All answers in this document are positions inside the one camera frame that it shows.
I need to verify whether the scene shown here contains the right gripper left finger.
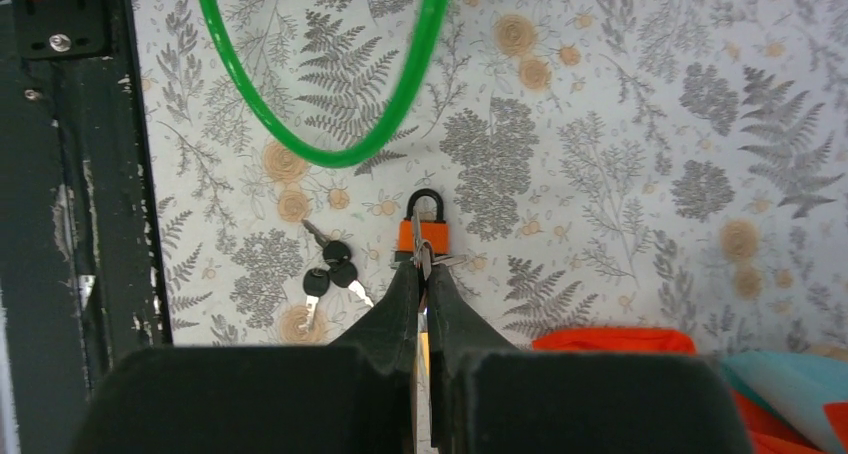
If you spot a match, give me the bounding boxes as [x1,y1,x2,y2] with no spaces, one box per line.
[71,262,419,453]

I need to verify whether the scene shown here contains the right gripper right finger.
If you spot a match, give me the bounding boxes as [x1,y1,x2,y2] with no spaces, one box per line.
[427,265,752,453]

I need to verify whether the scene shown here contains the black keys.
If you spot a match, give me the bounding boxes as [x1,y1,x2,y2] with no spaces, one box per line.
[299,219,375,332]

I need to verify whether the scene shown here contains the orange padlock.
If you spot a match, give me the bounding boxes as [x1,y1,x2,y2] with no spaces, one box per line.
[393,188,450,264]

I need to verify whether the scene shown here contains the green cable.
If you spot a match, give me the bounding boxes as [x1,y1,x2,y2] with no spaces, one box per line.
[192,0,457,170]

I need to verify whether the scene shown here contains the silver cable lock keys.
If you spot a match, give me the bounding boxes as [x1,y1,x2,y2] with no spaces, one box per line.
[411,209,468,280]

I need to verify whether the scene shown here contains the orange t-shirt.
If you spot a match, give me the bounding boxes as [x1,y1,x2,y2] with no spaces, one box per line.
[531,327,848,454]

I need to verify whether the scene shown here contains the floral table mat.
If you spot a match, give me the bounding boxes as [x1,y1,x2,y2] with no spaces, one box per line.
[131,0,847,353]

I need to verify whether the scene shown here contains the teal t-shirt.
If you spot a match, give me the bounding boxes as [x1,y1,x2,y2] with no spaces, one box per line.
[720,351,847,453]

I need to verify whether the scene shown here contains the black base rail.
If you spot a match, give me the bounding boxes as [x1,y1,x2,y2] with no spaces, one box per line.
[1,0,172,453]

